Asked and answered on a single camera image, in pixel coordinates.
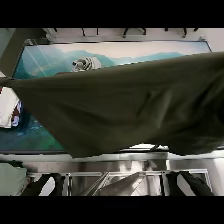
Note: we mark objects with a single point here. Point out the dark olive green shirt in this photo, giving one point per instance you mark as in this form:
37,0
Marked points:
126,106

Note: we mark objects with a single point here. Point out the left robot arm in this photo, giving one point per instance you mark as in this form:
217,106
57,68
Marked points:
46,185

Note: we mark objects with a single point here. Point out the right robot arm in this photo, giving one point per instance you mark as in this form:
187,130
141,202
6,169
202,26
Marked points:
188,185

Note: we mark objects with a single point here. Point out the white garment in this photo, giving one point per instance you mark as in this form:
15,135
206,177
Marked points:
7,108

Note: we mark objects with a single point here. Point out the pale green garment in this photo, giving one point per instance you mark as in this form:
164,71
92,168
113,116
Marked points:
11,180

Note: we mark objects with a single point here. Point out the silver frame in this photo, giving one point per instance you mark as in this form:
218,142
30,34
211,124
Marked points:
116,176

